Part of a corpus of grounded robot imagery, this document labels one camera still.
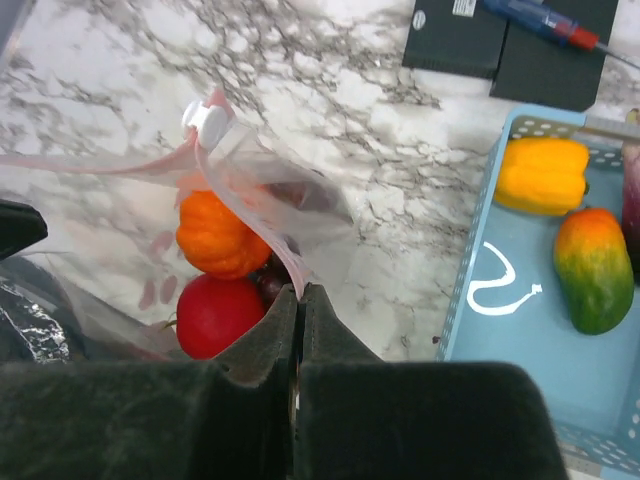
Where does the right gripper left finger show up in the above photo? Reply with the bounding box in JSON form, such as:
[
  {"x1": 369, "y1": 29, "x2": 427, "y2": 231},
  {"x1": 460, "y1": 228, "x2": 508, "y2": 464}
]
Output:
[{"x1": 1, "y1": 287, "x2": 298, "y2": 479}]

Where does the yellow bell pepper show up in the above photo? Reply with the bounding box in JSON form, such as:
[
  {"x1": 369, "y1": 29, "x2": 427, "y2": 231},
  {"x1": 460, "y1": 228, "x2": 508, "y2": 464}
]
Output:
[{"x1": 494, "y1": 138, "x2": 589, "y2": 216}]

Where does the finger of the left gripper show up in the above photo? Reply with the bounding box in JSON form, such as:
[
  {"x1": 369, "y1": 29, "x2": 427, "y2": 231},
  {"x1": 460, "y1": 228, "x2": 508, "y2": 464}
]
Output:
[{"x1": 0, "y1": 200, "x2": 48, "y2": 260}]

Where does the blue plastic basket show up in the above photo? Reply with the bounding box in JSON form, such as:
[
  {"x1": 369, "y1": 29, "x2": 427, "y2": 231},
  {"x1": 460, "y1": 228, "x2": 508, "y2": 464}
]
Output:
[{"x1": 436, "y1": 105, "x2": 639, "y2": 479}]

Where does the purple grape bunch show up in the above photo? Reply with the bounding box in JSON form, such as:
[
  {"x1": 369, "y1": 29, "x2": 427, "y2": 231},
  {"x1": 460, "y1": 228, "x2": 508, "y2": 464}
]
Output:
[{"x1": 249, "y1": 255, "x2": 292, "y2": 309}]

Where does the red apple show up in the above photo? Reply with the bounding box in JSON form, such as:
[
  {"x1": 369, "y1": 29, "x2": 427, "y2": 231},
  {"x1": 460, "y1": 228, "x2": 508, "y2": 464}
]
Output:
[{"x1": 176, "y1": 274, "x2": 266, "y2": 360}]

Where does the black flat box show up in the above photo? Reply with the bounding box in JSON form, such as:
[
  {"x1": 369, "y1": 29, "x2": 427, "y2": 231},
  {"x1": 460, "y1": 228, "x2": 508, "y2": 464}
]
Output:
[
  {"x1": 402, "y1": 0, "x2": 507, "y2": 79},
  {"x1": 490, "y1": 0, "x2": 618, "y2": 112}
]

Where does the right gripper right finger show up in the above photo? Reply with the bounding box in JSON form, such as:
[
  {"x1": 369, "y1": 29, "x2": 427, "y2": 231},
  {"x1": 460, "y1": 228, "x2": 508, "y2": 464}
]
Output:
[{"x1": 294, "y1": 285, "x2": 567, "y2": 479}]

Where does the clear pink zip top bag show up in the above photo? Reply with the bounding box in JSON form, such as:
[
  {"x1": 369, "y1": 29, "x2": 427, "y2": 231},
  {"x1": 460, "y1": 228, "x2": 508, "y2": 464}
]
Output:
[{"x1": 1, "y1": 90, "x2": 357, "y2": 358}]

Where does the green leafy vegetable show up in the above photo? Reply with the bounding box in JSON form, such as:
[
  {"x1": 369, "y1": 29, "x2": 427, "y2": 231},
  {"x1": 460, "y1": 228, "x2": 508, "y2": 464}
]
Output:
[{"x1": 553, "y1": 208, "x2": 635, "y2": 335}]

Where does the blue red screwdriver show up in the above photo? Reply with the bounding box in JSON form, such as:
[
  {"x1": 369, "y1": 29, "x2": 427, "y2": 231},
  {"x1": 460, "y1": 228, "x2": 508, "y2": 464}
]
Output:
[{"x1": 483, "y1": 0, "x2": 639, "y2": 69}]

